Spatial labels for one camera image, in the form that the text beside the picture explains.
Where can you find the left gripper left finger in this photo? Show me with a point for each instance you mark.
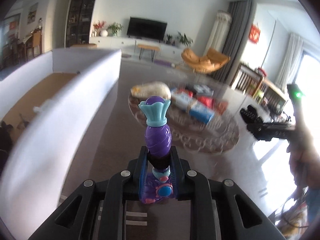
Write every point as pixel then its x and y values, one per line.
pixel 96 210

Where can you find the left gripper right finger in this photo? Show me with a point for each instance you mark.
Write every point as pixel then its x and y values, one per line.
pixel 219 210

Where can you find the red foil pouch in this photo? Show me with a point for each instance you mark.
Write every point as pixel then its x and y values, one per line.
pixel 209 102

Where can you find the black soap bar box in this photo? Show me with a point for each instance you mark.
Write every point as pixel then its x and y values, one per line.
pixel 200 90

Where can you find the purple mermaid toy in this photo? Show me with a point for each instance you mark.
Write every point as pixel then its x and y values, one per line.
pixel 155 178

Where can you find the person's right hand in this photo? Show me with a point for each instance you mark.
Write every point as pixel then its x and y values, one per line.
pixel 300 147

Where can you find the blue cardboard box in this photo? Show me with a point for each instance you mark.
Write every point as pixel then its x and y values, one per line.
pixel 200 112

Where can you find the white 377 lotion bottle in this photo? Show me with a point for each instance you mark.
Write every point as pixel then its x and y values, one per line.
pixel 182 100

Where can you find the orange lounge chair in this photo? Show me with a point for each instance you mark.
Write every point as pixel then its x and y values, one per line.
pixel 211 62

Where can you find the white standing air conditioner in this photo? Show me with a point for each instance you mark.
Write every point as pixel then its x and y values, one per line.
pixel 219 31

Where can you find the white plush toy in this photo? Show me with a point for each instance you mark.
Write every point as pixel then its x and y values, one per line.
pixel 155 88

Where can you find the green potted plant right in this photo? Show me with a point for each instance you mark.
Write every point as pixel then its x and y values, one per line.
pixel 183 40

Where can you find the green potted plant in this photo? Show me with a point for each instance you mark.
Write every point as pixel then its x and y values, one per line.
pixel 183 40
pixel 114 29

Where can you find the grey curtain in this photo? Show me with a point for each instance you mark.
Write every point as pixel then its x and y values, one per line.
pixel 242 13

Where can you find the white storage box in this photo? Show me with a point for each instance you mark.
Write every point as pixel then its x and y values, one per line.
pixel 35 172

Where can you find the small potted plant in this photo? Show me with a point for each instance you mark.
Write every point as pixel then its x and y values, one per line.
pixel 168 39

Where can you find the wooden bench black legs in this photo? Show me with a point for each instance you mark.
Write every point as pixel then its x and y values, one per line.
pixel 153 50

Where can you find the black flat television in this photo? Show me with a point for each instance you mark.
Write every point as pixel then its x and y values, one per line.
pixel 146 28

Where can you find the white tv cabinet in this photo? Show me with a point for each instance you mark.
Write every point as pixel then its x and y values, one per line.
pixel 130 46

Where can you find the green potted plant left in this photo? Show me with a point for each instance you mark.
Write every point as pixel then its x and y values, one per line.
pixel 114 29

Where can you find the red flowers white vase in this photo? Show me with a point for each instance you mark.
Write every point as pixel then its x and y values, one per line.
pixel 99 28

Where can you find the dark glass display cabinet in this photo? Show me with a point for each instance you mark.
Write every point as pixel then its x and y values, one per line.
pixel 79 22

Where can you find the red wall decoration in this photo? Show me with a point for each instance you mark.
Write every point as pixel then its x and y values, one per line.
pixel 254 34

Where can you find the framed wall painting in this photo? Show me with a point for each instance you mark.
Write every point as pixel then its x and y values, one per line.
pixel 32 13

